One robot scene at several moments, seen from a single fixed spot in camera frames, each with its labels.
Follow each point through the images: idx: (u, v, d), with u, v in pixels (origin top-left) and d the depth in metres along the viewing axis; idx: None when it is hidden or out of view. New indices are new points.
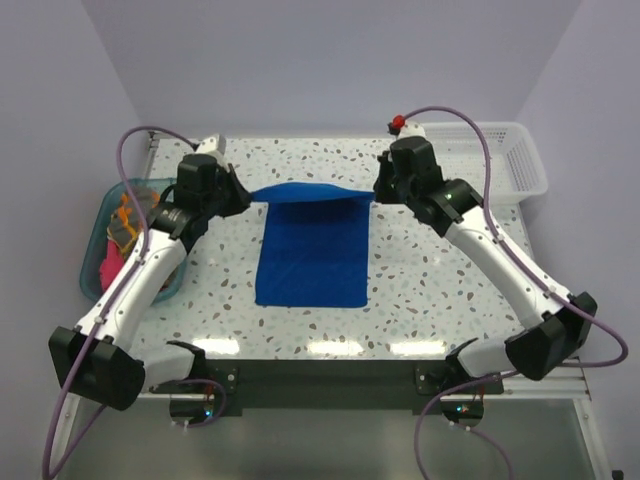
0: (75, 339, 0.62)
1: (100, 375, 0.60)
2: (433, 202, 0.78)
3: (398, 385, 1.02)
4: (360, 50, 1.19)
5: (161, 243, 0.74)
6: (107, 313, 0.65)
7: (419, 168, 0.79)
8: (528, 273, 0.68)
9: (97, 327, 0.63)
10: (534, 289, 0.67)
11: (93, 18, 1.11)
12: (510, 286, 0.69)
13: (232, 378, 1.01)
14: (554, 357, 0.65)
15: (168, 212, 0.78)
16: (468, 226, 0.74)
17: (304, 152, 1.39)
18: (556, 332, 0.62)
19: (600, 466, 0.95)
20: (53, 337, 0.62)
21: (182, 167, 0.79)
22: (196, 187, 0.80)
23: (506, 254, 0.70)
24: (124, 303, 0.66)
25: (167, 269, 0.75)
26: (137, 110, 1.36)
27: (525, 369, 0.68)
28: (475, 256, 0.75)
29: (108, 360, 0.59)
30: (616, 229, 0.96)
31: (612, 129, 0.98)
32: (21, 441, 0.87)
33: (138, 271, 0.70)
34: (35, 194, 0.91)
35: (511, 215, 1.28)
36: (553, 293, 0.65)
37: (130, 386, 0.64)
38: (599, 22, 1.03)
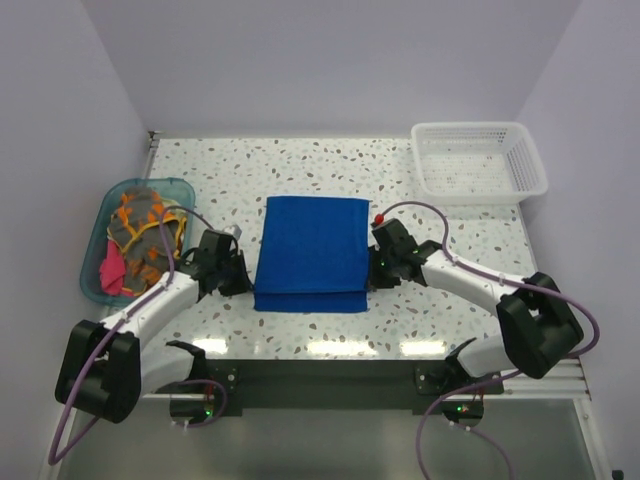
0: (94, 333, 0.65)
1: (110, 372, 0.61)
2: (408, 261, 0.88)
3: (399, 385, 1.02)
4: (361, 49, 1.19)
5: (184, 279, 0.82)
6: (131, 315, 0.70)
7: (392, 237, 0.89)
8: (481, 273, 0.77)
9: (121, 322, 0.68)
10: (491, 284, 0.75)
11: (92, 16, 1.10)
12: (476, 292, 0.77)
13: (232, 378, 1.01)
14: (540, 341, 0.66)
15: (189, 264, 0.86)
16: (432, 263, 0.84)
17: (304, 152, 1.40)
18: (519, 307, 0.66)
19: (600, 466, 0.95)
20: (73, 328, 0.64)
21: (206, 232, 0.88)
22: (215, 252, 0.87)
23: (463, 268, 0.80)
24: (146, 311, 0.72)
25: (181, 304, 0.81)
26: (137, 109, 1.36)
27: (531, 369, 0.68)
28: (449, 284, 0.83)
29: (126, 354, 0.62)
30: (616, 230, 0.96)
31: (613, 130, 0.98)
32: (20, 441, 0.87)
33: (162, 291, 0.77)
34: (34, 193, 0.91)
35: (510, 215, 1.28)
36: (505, 279, 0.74)
37: (125, 401, 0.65)
38: (598, 22, 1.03)
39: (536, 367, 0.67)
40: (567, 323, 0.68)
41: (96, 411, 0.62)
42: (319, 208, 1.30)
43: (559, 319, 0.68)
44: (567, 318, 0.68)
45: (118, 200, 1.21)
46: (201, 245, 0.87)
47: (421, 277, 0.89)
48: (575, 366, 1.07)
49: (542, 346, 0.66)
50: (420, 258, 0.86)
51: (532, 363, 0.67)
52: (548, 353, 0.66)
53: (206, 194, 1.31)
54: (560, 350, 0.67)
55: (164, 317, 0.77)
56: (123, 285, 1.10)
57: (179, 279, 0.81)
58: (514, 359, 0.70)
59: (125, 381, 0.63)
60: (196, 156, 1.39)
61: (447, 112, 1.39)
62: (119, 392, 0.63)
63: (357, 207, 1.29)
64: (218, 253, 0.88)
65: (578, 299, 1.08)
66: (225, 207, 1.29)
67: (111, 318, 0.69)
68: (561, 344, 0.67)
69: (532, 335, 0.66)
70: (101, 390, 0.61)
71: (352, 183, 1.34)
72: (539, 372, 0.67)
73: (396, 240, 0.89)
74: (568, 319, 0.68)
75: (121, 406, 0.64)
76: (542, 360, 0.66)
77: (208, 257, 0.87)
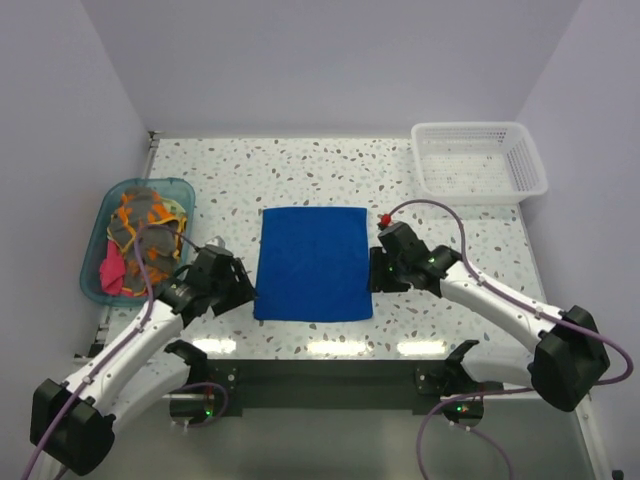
0: (58, 395, 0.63)
1: (73, 437, 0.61)
2: (422, 270, 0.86)
3: (399, 385, 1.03)
4: (360, 50, 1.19)
5: (162, 315, 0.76)
6: (96, 375, 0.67)
7: (403, 244, 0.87)
8: (516, 303, 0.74)
9: (83, 386, 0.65)
10: (525, 315, 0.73)
11: (91, 16, 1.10)
12: (506, 319, 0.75)
13: (233, 379, 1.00)
14: (574, 378, 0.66)
15: (177, 286, 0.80)
16: (453, 279, 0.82)
17: (303, 152, 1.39)
18: (556, 347, 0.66)
19: (600, 466, 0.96)
20: (38, 388, 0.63)
21: (203, 251, 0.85)
22: (209, 272, 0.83)
23: (492, 293, 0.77)
24: (113, 367, 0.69)
25: (162, 341, 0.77)
26: (137, 110, 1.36)
27: (560, 403, 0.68)
28: (470, 304, 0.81)
29: (85, 423, 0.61)
30: (616, 231, 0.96)
31: (612, 131, 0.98)
32: (19, 442, 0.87)
33: (135, 338, 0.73)
34: (35, 193, 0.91)
35: (510, 216, 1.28)
36: (543, 313, 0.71)
37: (100, 451, 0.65)
38: (598, 23, 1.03)
39: (567, 402, 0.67)
40: (599, 359, 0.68)
41: (68, 464, 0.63)
42: (323, 218, 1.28)
43: (592, 356, 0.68)
44: (600, 355, 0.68)
45: (118, 200, 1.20)
46: (195, 264, 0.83)
47: (435, 287, 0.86)
48: None
49: (576, 383, 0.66)
50: (434, 268, 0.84)
51: (564, 397, 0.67)
52: (582, 391, 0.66)
53: (206, 195, 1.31)
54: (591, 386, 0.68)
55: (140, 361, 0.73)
56: (123, 285, 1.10)
57: (156, 316, 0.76)
58: (544, 391, 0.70)
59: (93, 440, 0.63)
60: (196, 156, 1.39)
61: (446, 112, 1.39)
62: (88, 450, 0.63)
63: (359, 216, 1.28)
64: (212, 274, 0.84)
65: (578, 298, 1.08)
66: (225, 207, 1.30)
67: (76, 378, 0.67)
68: (592, 380, 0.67)
69: (568, 374, 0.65)
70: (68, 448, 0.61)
71: (352, 184, 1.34)
72: (568, 406, 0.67)
73: (406, 246, 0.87)
74: (601, 356, 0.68)
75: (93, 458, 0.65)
76: (574, 396, 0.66)
77: (201, 277, 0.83)
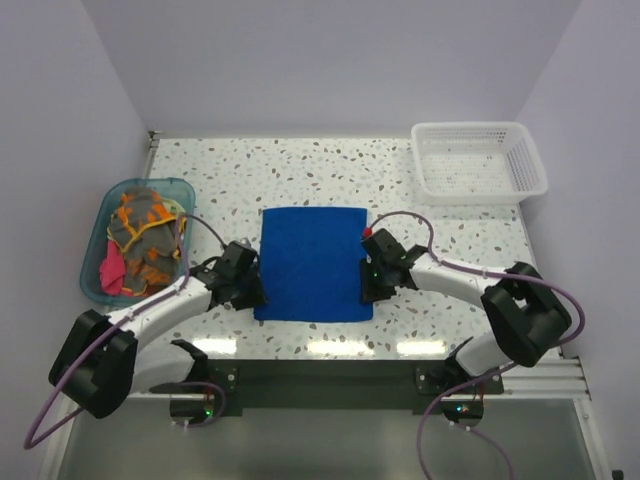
0: (98, 325, 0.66)
1: (103, 366, 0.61)
2: (398, 268, 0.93)
3: (399, 385, 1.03)
4: (360, 50, 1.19)
5: (198, 286, 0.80)
6: (137, 314, 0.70)
7: (380, 246, 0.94)
8: (465, 269, 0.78)
9: (125, 320, 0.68)
10: (475, 278, 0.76)
11: (92, 15, 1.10)
12: (463, 287, 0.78)
13: (232, 378, 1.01)
14: (528, 329, 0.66)
15: (208, 271, 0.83)
16: (419, 267, 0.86)
17: (303, 152, 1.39)
18: (501, 296, 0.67)
19: (600, 467, 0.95)
20: (80, 316, 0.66)
21: (232, 243, 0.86)
22: (236, 264, 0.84)
23: (448, 266, 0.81)
24: (152, 313, 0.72)
25: (189, 311, 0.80)
26: (137, 110, 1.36)
27: (525, 357, 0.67)
28: (439, 284, 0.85)
29: (121, 352, 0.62)
30: (616, 230, 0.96)
31: (612, 130, 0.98)
32: (19, 441, 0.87)
33: (172, 297, 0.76)
34: (35, 192, 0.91)
35: (510, 216, 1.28)
36: (489, 271, 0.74)
37: (114, 399, 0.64)
38: (598, 22, 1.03)
39: (529, 355, 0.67)
40: (554, 308, 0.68)
41: (81, 402, 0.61)
42: (323, 218, 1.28)
43: (544, 305, 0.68)
44: (553, 303, 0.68)
45: (118, 200, 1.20)
46: (223, 256, 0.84)
47: (412, 282, 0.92)
48: (575, 366, 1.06)
49: (532, 334, 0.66)
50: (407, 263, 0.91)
51: (523, 351, 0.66)
52: (539, 339, 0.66)
53: (206, 195, 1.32)
54: (551, 336, 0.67)
55: (168, 321, 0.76)
56: (123, 285, 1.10)
57: (192, 285, 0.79)
58: (508, 350, 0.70)
59: (117, 379, 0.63)
60: (196, 156, 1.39)
61: (445, 112, 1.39)
62: (107, 390, 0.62)
63: (362, 220, 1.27)
64: (239, 265, 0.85)
65: (577, 298, 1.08)
66: (226, 207, 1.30)
67: (118, 313, 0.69)
68: (550, 328, 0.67)
69: (520, 323, 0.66)
70: (91, 382, 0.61)
71: (352, 183, 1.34)
72: (531, 359, 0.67)
73: (383, 248, 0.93)
74: (555, 305, 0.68)
75: (107, 403, 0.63)
76: (533, 348, 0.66)
77: (227, 268, 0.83)
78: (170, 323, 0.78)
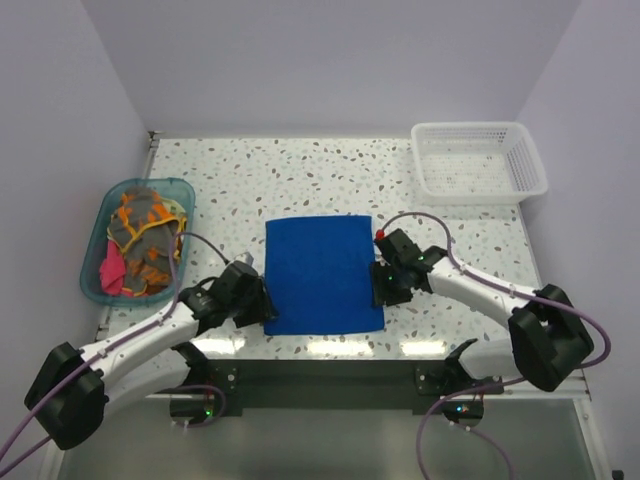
0: (69, 361, 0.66)
1: (68, 406, 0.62)
2: (413, 268, 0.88)
3: (399, 384, 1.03)
4: (360, 50, 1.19)
5: (183, 316, 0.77)
6: (110, 351, 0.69)
7: (395, 246, 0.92)
8: (493, 285, 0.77)
9: (97, 357, 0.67)
10: (501, 296, 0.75)
11: (92, 15, 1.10)
12: (485, 302, 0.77)
13: (232, 379, 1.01)
14: (552, 355, 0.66)
15: (200, 294, 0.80)
16: (439, 272, 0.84)
17: (303, 152, 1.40)
18: (527, 321, 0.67)
19: (600, 467, 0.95)
20: (56, 347, 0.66)
21: (231, 267, 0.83)
22: (232, 289, 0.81)
23: (472, 278, 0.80)
24: (127, 349, 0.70)
25: (175, 339, 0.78)
26: (137, 110, 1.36)
27: (545, 382, 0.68)
28: (456, 293, 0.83)
29: (85, 395, 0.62)
30: (616, 231, 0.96)
31: (612, 130, 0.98)
32: (20, 441, 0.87)
33: (154, 329, 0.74)
34: (36, 192, 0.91)
35: (511, 215, 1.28)
36: (517, 291, 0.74)
37: (83, 432, 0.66)
38: (598, 23, 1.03)
39: (549, 379, 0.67)
40: (579, 336, 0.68)
41: (51, 434, 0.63)
42: (323, 218, 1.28)
43: (569, 331, 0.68)
44: (578, 330, 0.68)
45: (118, 200, 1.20)
46: (220, 278, 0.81)
47: (428, 284, 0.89)
48: None
49: (555, 360, 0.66)
50: (425, 264, 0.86)
51: (544, 375, 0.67)
52: (562, 366, 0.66)
53: (206, 195, 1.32)
54: (573, 363, 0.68)
55: (149, 352, 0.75)
56: (123, 285, 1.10)
57: (177, 314, 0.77)
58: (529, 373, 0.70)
59: (85, 416, 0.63)
60: (196, 156, 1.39)
61: (445, 113, 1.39)
62: (75, 425, 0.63)
63: (364, 222, 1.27)
64: (234, 292, 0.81)
65: (576, 298, 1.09)
66: (225, 207, 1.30)
67: (93, 347, 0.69)
68: (574, 355, 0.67)
69: (545, 349, 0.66)
70: (58, 418, 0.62)
71: (351, 184, 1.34)
72: (550, 384, 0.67)
73: (399, 247, 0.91)
74: (581, 332, 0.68)
75: (75, 435, 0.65)
76: (554, 373, 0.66)
77: (223, 291, 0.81)
78: (154, 352, 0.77)
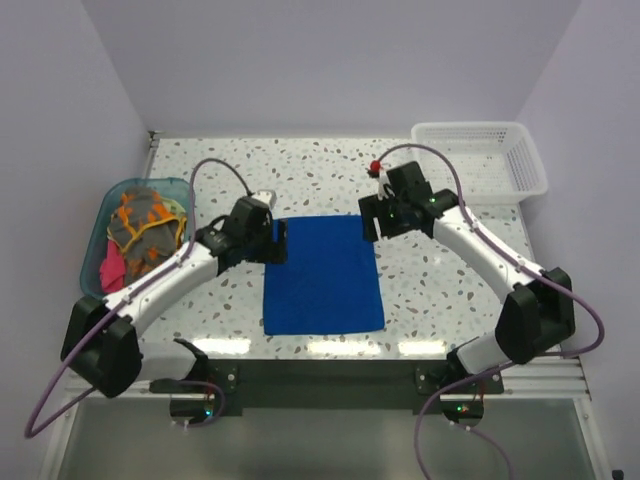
0: (94, 311, 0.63)
1: (105, 353, 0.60)
2: (419, 207, 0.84)
3: (399, 384, 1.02)
4: (360, 50, 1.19)
5: (201, 255, 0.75)
6: (134, 296, 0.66)
7: (407, 182, 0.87)
8: (502, 253, 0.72)
9: (122, 304, 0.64)
10: (506, 266, 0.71)
11: (92, 15, 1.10)
12: (488, 268, 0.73)
13: (232, 378, 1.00)
14: (536, 332, 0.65)
15: (214, 233, 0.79)
16: (447, 221, 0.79)
17: (304, 152, 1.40)
18: (525, 297, 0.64)
19: (600, 467, 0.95)
20: (79, 300, 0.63)
21: (240, 201, 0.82)
22: (245, 223, 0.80)
23: (481, 239, 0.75)
24: (151, 293, 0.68)
25: (195, 280, 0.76)
26: (137, 110, 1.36)
27: (519, 356, 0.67)
28: (459, 248, 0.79)
29: (118, 340, 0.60)
30: (616, 230, 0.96)
31: (611, 130, 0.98)
32: (20, 441, 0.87)
33: (174, 272, 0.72)
34: (36, 192, 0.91)
35: (511, 215, 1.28)
36: (525, 267, 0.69)
37: (124, 381, 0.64)
38: (598, 22, 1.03)
39: (522, 353, 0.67)
40: (565, 322, 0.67)
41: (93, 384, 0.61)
42: (323, 219, 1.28)
43: (558, 316, 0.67)
44: (567, 318, 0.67)
45: (118, 200, 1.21)
46: (231, 215, 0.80)
47: (429, 229, 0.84)
48: (575, 366, 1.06)
49: (537, 337, 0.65)
50: (432, 205, 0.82)
51: (519, 348, 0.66)
52: (541, 347, 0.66)
53: (206, 195, 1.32)
54: (552, 346, 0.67)
55: (173, 294, 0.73)
56: (123, 285, 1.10)
57: (195, 255, 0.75)
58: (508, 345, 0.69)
59: (123, 361, 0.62)
60: (196, 156, 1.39)
61: (445, 113, 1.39)
62: (116, 371, 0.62)
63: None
64: (246, 227, 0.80)
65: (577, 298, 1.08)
66: (225, 207, 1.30)
67: (116, 296, 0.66)
68: (555, 340, 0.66)
69: (532, 326, 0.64)
70: (97, 366, 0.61)
71: (352, 183, 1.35)
72: (521, 357, 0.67)
73: (410, 183, 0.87)
74: (568, 320, 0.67)
75: (118, 382, 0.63)
76: (530, 348, 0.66)
77: (237, 227, 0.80)
78: (176, 296, 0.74)
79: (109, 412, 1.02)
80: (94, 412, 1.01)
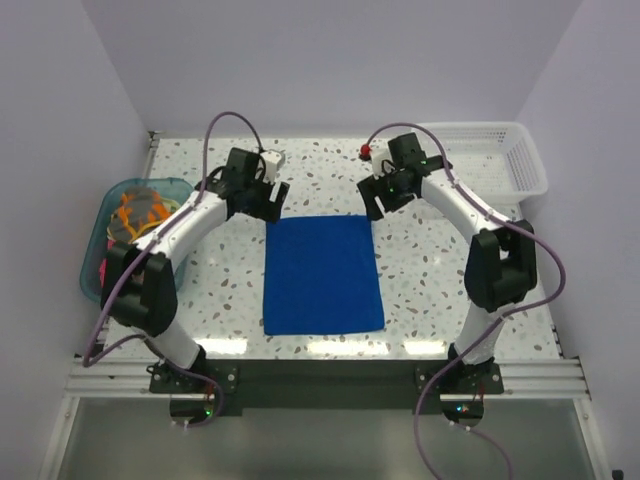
0: (128, 254, 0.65)
1: (147, 289, 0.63)
2: (412, 168, 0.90)
3: (397, 384, 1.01)
4: (359, 50, 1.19)
5: (212, 200, 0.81)
6: (162, 236, 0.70)
7: (403, 149, 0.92)
8: (475, 204, 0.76)
9: (153, 243, 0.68)
10: (477, 215, 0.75)
11: (92, 16, 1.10)
12: (462, 218, 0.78)
13: (232, 379, 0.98)
14: (497, 276, 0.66)
15: (217, 182, 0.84)
16: (433, 179, 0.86)
17: (303, 152, 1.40)
18: (490, 241, 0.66)
19: (600, 467, 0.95)
20: (110, 247, 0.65)
21: (233, 152, 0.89)
22: (242, 170, 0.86)
23: (461, 194, 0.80)
24: (176, 233, 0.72)
25: (208, 224, 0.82)
26: (137, 110, 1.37)
27: (485, 301, 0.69)
28: (443, 204, 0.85)
29: (159, 272, 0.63)
30: (616, 230, 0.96)
31: (611, 130, 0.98)
32: (20, 441, 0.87)
33: (190, 215, 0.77)
34: (36, 192, 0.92)
35: (511, 216, 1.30)
36: (493, 216, 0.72)
37: (162, 319, 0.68)
38: (598, 23, 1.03)
39: (487, 298, 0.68)
40: (527, 270, 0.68)
41: (139, 324, 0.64)
42: (323, 218, 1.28)
43: (521, 265, 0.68)
44: (529, 266, 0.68)
45: (118, 200, 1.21)
46: (228, 164, 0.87)
47: (420, 189, 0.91)
48: (575, 366, 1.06)
49: (499, 282, 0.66)
50: (423, 168, 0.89)
51: (482, 292, 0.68)
52: (503, 292, 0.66)
53: None
54: (515, 294, 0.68)
55: (193, 237, 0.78)
56: None
57: (207, 200, 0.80)
58: (475, 292, 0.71)
59: (162, 295, 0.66)
60: (196, 156, 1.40)
61: (445, 112, 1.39)
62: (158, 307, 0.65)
63: (364, 222, 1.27)
64: (245, 172, 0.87)
65: (577, 298, 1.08)
66: None
67: (144, 240, 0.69)
68: (517, 287, 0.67)
69: (493, 269, 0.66)
70: (141, 304, 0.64)
71: (351, 183, 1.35)
72: (487, 302, 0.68)
73: (406, 150, 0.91)
74: (530, 269, 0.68)
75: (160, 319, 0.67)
76: (491, 293, 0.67)
77: (235, 174, 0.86)
78: (194, 241, 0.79)
79: (109, 411, 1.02)
80: (94, 412, 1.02)
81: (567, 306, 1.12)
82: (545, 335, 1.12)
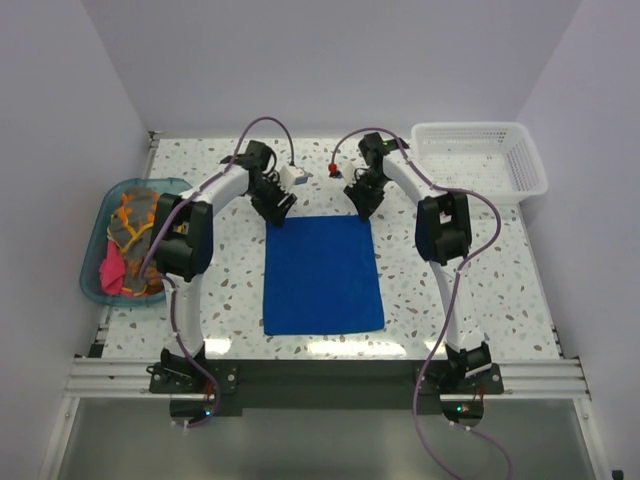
0: (174, 203, 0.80)
1: (192, 229, 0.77)
2: (374, 149, 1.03)
3: (396, 386, 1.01)
4: (359, 50, 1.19)
5: (239, 169, 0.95)
6: (201, 192, 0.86)
7: (366, 141, 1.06)
8: (422, 177, 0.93)
9: (195, 193, 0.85)
10: (424, 187, 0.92)
11: (91, 16, 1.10)
12: (413, 190, 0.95)
13: (233, 379, 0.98)
14: (437, 235, 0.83)
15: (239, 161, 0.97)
16: (391, 157, 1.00)
17: (304, 152, 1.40)
18: (431, 207, 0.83)
19: (600, 467, 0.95)
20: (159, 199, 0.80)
21: (255, 142, 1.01)
22: (260, 155, 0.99)
23: (412, 169, 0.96)
24: (213, 190, 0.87)
25: (235, 191, 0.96)
26: (137, 110, 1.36)
27: (434, 257, 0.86)
28: (398, 178, 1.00)
29: (204, 215, 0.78)
30: (614, 230, 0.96)
31: (610, 130, 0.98)
32: (20, 440, 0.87)
33: (221, 179, 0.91)
34: (36, 192, 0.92)
35: (511, 215, 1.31)
36: (435, 186, 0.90)
37: (202, 263, 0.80)
38: (598, 24, 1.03)
39: (434, 254, 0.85)
40: (463, 230, 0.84)
41: (183, 265, 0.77)
42: (323, 219, 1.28)
43: (458, 225, 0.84)
44: (464, 226, 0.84)
45: (118, 200, 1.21)
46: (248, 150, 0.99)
47: (381, 165, 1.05)
48: (575, 367, 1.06)
49: (440, 240, 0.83)
50: (383, 147, 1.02)
51: (430, 248, 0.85)
52: (443, 247, 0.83)
53: None
54: (455, 249, 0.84)
55: (224, 197, 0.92)
56: (123, 285, 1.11)
57: (237, 168, 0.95)
58: (426, 252, 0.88)
59: (204, 237, 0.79)
60: (196, 156, 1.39)
61: (445, 112, 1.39)
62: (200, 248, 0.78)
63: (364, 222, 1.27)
64: (262, 157, 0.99)
65: (578, 298, 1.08)
66: (225, 208, 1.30)
67: (187, 194, 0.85)
68: (454, 243, 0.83)
69: (432, 228, 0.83)
70: (186, 246, 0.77)
71: None
72: (435, 257, 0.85)
73: (368, 139, 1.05)
74: (466, 228, 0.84)
75: (202, 260, 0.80)
76: (435, 248, 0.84)
77: (253, 158, 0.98)
78: (224, 201, 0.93)
79: (109, 411, 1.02)
80: (94, 411, 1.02)
81: (567, 307, 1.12)
82: (545, 335, 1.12)
